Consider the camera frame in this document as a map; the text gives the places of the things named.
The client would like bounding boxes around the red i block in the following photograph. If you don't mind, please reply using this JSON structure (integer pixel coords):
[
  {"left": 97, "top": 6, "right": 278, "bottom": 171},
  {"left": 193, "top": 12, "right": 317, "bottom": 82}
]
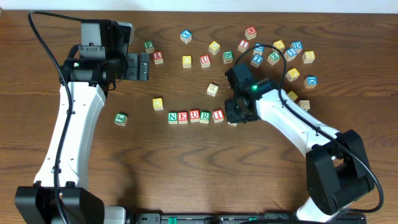
[
  {"left": 238, "top": 40, "right": 249, "bottom": 53},
  {"left": 212, "top": 109, "right": 224, "bottom": 123}
]

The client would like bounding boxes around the green R wooden block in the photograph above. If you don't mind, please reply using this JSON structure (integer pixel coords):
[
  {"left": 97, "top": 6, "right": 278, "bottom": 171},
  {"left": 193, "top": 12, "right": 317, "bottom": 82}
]
[{"left": 200, "top": 111, "right": 211, "bottom": 124}]

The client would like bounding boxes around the red u block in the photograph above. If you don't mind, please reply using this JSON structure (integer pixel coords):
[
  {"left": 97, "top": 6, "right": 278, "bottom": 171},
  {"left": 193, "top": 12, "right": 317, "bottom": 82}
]
[
  {"left": 189, "top": 110, "right": 200, "bottom": 123},
  {"left": 200, "top": 55, "right": 211, "bottom": 68}
]

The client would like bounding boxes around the red E wooden block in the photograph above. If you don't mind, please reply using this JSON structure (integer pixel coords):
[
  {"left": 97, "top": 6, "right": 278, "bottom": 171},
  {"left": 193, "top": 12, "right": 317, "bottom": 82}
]
[{"left": 177, "top": 111, "right": 188, "bottom": 124}]

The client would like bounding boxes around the green N wooden block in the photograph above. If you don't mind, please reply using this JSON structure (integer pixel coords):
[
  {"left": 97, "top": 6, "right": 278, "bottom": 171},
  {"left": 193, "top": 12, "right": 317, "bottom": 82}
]
[{"left": 168, "top": 112, "right": 178, "bottom": 124}]

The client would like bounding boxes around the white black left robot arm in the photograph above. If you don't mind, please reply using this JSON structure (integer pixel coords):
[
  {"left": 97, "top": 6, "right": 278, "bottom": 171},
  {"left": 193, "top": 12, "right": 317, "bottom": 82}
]
[{"left": 15, "top": 53, "right": 149, "bottom": 223}]

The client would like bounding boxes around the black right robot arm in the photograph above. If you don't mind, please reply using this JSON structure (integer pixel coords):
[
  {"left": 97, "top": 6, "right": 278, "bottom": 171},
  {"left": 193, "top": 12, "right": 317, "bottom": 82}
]
[{"left": 225, "top": 78, "right": 379, "bottom": 223}]

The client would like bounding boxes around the red X wooden block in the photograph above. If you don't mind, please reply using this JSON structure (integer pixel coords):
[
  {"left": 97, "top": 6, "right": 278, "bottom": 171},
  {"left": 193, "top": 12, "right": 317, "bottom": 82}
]
[{"left": 152, "top": 51, "right": 164, "bottom": 65}]

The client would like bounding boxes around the green F wooden block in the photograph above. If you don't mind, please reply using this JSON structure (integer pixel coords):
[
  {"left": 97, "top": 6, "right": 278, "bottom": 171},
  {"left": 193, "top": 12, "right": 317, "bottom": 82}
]
[{"left": 144, "top": 40, "right": 155, "bottom": 54}]

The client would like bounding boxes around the plain wood top block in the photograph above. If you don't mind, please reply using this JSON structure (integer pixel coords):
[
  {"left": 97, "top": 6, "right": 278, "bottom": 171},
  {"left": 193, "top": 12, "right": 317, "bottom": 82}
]
[{"left": 206, "top": 83, "right": 219, "bottom": 97}]

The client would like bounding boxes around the yellow G wooden block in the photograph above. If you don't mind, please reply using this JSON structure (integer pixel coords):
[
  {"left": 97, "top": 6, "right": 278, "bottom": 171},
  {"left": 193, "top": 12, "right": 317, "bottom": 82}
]
[{"left": 152, "top": 98, "right": 164, "bottom": 111}]

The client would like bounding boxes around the yellow O wooden block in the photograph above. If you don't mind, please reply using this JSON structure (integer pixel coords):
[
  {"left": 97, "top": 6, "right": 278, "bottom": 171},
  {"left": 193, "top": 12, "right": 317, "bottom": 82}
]
[{"left": 182, "top": 55, "right": 192, "bottom": 68}]

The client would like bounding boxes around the blue T wooden block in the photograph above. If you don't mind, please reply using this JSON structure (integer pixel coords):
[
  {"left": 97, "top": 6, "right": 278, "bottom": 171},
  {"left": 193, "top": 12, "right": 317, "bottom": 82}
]
[{"left": 251, "top": 54, "right": 264, "bottom": 68}]

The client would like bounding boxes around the yellow S wooden block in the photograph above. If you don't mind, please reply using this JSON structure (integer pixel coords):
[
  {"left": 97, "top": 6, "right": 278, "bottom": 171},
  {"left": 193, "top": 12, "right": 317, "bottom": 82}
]
[{"left": 287, "top": 91, "right": 298, "bottom": 101}]

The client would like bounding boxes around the green B wooden block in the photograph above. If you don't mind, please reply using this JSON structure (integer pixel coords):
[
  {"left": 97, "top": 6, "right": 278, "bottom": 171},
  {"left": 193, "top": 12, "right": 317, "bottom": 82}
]
[{"left": 223, "top": 50, "right": 234, "bottom": 63}]

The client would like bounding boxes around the blue X wooden block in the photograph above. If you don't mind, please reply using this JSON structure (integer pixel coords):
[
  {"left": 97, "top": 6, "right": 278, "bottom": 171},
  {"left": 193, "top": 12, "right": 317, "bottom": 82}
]
[{"left": 180, "top": 30, "right": 192, "bottom": 44}]

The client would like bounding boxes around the green J wooden block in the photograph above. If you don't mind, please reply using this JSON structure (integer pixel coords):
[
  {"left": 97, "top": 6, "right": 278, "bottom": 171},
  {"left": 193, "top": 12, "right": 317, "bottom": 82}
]
[{"left": 114, "top": 113, "right": 128, "bottom": 126}]

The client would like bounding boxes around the blue L wooden block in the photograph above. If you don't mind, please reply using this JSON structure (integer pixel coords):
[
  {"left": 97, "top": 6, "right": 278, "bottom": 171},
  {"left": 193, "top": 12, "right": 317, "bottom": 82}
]
[{"left": 253, "top": 43, "right": 264, "bottom": 56}]

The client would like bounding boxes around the green Z wooden block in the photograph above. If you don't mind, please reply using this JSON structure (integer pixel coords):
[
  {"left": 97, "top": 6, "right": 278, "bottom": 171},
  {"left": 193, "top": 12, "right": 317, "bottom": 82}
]
[{"left": 267, "top": 52, "right": 280, "bottom": 65}]

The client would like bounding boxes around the yellow A wooden block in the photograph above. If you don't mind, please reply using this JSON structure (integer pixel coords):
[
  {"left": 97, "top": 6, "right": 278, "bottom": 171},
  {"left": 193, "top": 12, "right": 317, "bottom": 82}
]
[{"left": 286, "top": 68, "right": 300, "bottom": 82}]

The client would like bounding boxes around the wood L top block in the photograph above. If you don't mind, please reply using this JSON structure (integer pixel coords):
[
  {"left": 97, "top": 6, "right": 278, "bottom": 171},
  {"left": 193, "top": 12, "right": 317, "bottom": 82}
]
[{"left": 298, "top": 100, "right": 310, "bottom": 111}]

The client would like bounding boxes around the yellow block upper middle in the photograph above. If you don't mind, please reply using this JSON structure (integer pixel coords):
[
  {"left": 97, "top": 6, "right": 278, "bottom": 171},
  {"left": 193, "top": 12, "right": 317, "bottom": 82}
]
[{"left": 208, "top": 40, "right": 221, "bottom": 55}]

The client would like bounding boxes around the blue 5 wooden block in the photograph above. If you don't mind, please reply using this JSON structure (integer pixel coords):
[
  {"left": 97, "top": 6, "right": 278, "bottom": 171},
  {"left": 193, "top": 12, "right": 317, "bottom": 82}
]
[{"left": 284, "top": 48, "right": 297, "bottom": 62}]

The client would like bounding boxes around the blue D block lower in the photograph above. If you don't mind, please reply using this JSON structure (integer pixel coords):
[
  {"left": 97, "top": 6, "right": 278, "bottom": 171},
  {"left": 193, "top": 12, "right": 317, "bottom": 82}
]
[{"left": 304, "top": 76, "right": 318, "bottom": 89}]

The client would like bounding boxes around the blue d block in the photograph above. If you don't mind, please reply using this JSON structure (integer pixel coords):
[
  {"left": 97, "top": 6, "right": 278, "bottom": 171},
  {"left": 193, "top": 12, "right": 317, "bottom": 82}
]
[
  {"left": 290, "top": 41, "right": 303, "bottom": 54},
  {"left": 304, "top": 76, "right": 318, "bottom": 89}
]

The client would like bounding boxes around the yellow block near D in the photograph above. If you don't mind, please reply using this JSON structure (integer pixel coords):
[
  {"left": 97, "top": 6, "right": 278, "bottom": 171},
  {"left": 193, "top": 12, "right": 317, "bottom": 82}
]
[{"left": 272, "top": 40, "right": 285, "bottom": 52}]

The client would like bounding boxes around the red H wooden block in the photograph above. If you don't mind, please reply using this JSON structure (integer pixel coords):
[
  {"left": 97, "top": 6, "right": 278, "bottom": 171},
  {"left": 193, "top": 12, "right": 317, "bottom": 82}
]
[{"left": 245, "top": 26, "right": 257, "bottom": 40}]

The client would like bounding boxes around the blue D block upper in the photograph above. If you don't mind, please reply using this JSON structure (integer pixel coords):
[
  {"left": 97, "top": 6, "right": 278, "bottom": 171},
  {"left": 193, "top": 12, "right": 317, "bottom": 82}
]
[{"left": 290, "top": 41, "right": 303, "bottom": 54}]

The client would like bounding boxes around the yellow 8 wooden block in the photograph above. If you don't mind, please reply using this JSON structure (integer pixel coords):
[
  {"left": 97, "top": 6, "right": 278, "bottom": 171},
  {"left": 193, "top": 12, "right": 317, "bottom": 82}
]
[{"left": 302, "top": 51, "right": 316, "bottom": 64}]

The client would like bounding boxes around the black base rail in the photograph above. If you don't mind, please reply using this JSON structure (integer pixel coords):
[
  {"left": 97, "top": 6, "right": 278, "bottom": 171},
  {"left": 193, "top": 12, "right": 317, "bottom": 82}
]
[{"left": 133, "top": 212, "right": 368, "bottom": 224}]

